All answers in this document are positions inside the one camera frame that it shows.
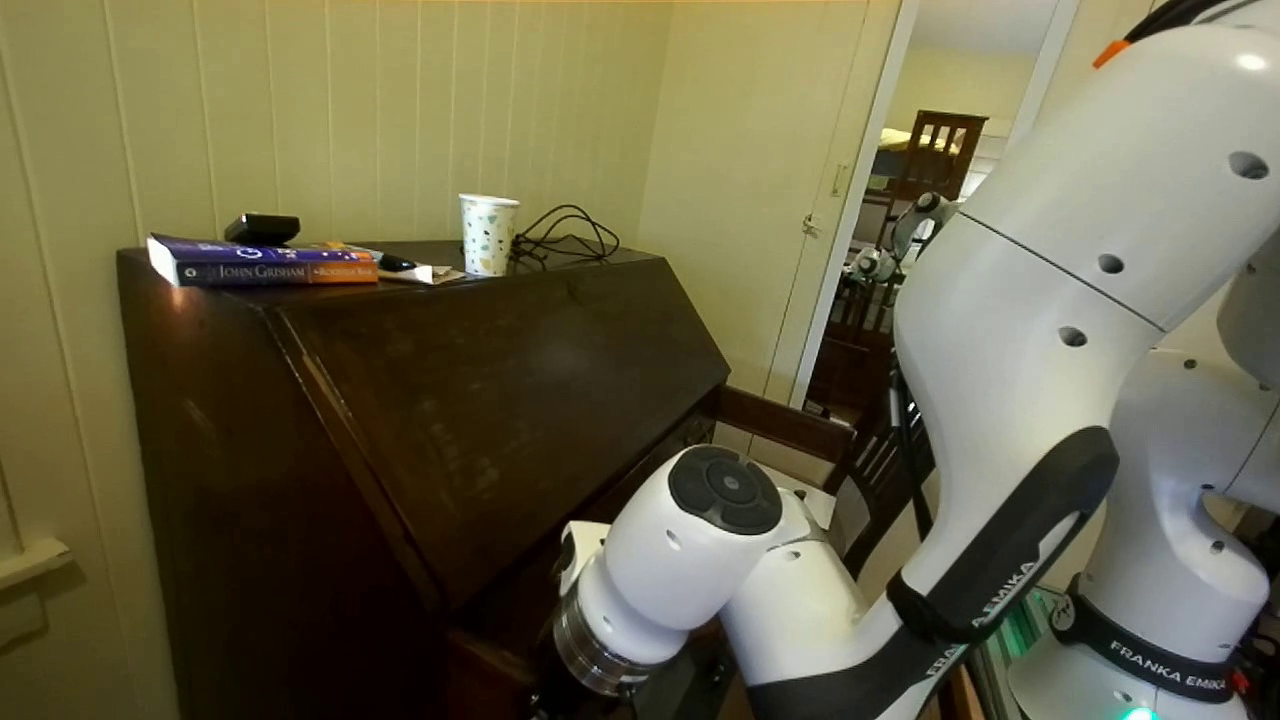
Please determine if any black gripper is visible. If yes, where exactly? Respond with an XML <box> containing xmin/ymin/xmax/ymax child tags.
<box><xmin>528</xmin><ymin>662</ymin><xmax>633</xmax><ymax>720</ymax></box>

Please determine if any dark wooden secretary desk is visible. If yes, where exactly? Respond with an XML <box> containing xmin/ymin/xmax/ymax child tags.
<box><xmin>110</xmin><ymin>236</ymin><xmax>736</xmax><ymax>720</ymax></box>

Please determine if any dark wooden chair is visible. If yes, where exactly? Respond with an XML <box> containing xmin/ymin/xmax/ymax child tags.
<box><xmin>713</xmin><ymin>373</ymin><xmax>940</xmax><ymax>579</ymax></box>

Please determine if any dark background furniture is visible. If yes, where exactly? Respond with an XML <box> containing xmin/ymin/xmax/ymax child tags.
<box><xmin>807</xmin><ymin>195</ymin><xmax>936</xmax><ymax>421</ymax></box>

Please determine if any white paper sheet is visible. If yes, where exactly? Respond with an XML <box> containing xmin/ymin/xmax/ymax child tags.
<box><xmin>377</xmin><ymin>258</ymin><xmax>462</xmax><ymax>291</ymax></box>

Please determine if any white dotted paper cup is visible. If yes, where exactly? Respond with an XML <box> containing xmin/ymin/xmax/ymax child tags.
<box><xmin>456</xmin><ymin>193</ymin><xmax>522</xmax><ymax>281</ymax></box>

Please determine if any purple book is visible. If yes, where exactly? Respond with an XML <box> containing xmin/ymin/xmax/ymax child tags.
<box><xmin>141</xmin><ymin>231</ymin><xmax>388</xmax><ymax>291</ymax></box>

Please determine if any small black box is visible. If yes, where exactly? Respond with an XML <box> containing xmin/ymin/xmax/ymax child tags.
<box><xmin>218</xmin><ymin>208</ymin><xmax>302</xmax><ymax>249</ymax></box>

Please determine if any wooden dining chair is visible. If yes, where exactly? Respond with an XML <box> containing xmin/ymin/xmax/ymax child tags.
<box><xmin>908</xmin><ymin>107</ymin><xmax>991</xmax><ymax>204</ymax></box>

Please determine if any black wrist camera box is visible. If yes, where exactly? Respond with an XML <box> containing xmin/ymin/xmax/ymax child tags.
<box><xmin>636</xmin><ymin>651</ymin><xmax>732</xmax><ymax>720</ymax></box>

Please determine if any black coiled cable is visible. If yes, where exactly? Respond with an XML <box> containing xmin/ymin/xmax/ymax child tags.
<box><xmin>509</xmin><ymin>201</ymin><xmax>623</xmax><ymax>272</ymax></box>

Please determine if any white wall ledge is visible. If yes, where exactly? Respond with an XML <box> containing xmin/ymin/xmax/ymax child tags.
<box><xmin>0</xmin><ymin>533</ymin><xmax>80</xmax><ymax>657</ymax></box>

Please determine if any white door frame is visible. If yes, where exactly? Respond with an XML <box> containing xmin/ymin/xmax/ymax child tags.
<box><xmin>793</xmin><ymin>0</ymin><xmax>1087</xmax><ymax>413</ymax></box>

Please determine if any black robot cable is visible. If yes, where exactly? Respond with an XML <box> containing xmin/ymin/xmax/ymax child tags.
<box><xmin>1087</xmin><ymin>0</ymin><xmax>1224</xmax><ymax>72</ymax></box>

